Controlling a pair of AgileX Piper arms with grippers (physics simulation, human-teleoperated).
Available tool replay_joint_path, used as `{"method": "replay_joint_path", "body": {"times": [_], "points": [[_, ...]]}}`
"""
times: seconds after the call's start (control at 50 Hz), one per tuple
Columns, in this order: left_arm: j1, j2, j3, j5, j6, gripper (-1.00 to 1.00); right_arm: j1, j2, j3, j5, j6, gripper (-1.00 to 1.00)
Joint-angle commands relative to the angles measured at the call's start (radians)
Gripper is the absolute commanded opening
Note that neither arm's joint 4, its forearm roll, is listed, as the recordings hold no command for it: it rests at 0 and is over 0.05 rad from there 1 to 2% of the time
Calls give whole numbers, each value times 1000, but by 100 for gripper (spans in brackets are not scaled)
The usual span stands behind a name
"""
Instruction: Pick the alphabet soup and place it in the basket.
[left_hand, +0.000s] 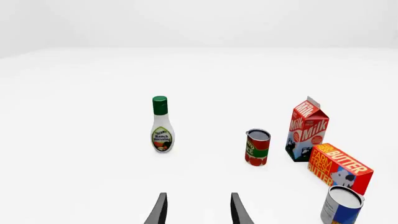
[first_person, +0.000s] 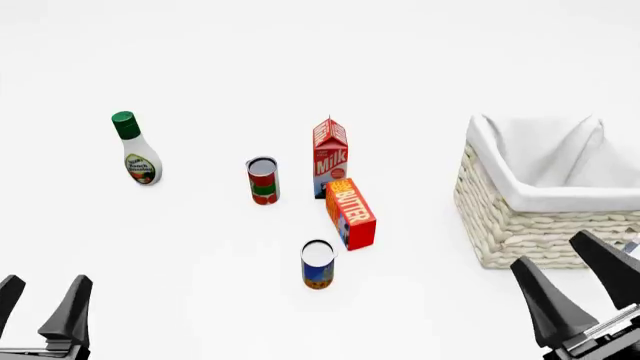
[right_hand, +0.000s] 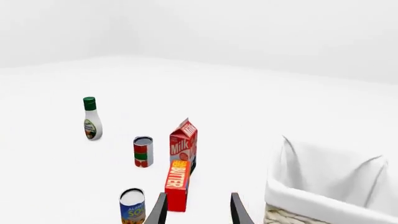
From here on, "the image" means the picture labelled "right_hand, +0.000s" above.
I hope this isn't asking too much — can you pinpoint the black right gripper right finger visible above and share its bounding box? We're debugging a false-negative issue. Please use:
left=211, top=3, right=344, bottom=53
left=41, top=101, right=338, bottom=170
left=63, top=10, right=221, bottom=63
left=230, top=192, right=256, bottom=224

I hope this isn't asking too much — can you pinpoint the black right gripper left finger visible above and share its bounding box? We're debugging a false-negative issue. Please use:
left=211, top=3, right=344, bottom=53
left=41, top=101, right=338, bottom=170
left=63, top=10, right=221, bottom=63
left=144, top=192, right=169, bottom=224

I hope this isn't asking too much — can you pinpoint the blue alphabet soup tin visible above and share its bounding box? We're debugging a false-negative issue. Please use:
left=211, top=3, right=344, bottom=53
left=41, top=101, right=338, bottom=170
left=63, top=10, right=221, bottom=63
left=119, top=187, right=147, bottom=224

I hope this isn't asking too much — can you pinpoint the white-lined wicker basket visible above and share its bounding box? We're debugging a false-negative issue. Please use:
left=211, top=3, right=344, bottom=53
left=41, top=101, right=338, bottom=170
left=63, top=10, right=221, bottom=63
left=262, top=134, right=398, bottom=224

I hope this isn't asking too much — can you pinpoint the red butter box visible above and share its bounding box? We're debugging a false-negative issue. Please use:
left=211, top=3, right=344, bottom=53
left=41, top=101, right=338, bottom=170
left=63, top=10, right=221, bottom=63
left=164, top=159, right=192, bottom=213

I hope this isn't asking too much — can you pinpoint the red tomato sauce tin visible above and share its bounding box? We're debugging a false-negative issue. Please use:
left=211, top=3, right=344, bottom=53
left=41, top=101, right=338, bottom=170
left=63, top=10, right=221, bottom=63
left=133, top=136, right=154, bottom=168

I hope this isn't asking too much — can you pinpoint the red milk carton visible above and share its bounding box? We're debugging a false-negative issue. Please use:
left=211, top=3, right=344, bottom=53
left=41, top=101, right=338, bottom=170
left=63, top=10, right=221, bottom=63
left=169, top=117, right=199, bottom=175

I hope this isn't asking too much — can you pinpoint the white green-capped dressing bottle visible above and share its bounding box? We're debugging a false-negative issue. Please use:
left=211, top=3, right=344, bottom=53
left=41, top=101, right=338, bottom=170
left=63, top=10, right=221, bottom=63
left=82, top=96, right=104, bottom=141

